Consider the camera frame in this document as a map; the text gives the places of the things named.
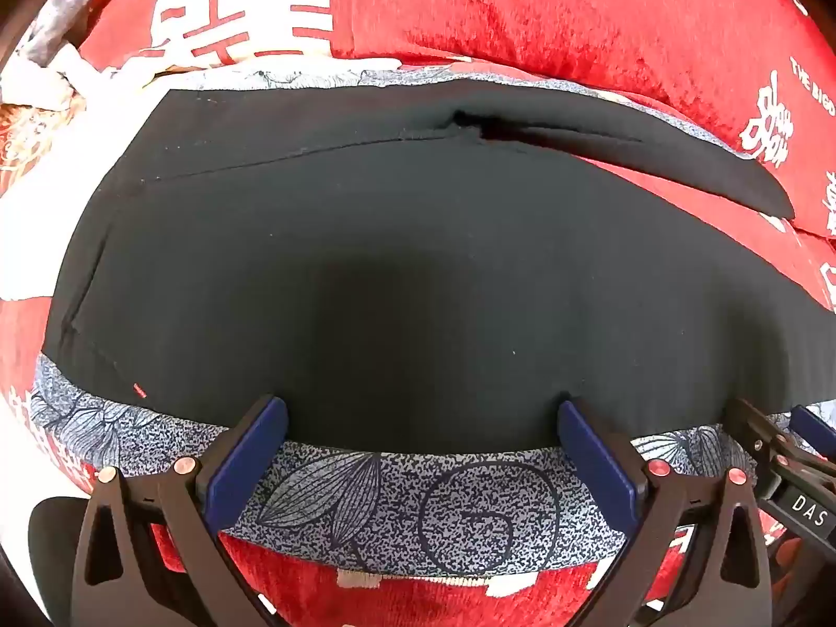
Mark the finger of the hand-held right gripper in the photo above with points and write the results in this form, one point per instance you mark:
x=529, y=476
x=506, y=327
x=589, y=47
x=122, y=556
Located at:
x=757, y=434
x=813, y=428

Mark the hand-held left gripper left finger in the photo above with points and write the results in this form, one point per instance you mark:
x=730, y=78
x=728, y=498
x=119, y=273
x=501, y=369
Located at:
x=249, y=464

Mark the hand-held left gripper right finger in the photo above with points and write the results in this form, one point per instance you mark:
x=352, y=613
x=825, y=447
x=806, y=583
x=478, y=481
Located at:
x=597, y=464

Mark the black pants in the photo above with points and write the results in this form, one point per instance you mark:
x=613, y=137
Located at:
x=392, y=241

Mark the blue-grey floral cloth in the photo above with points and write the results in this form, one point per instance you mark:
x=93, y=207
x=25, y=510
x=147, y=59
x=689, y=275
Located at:
x=392, y=490

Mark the white crumpled cloth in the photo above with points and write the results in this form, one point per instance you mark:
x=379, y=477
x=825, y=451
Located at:
x=39, y=81

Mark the red printed blanket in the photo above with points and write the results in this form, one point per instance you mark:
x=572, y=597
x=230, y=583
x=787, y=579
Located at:
x=522, y=13

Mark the grey crumpled cloth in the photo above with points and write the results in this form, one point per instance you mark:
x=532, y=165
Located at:
x=55, y=23

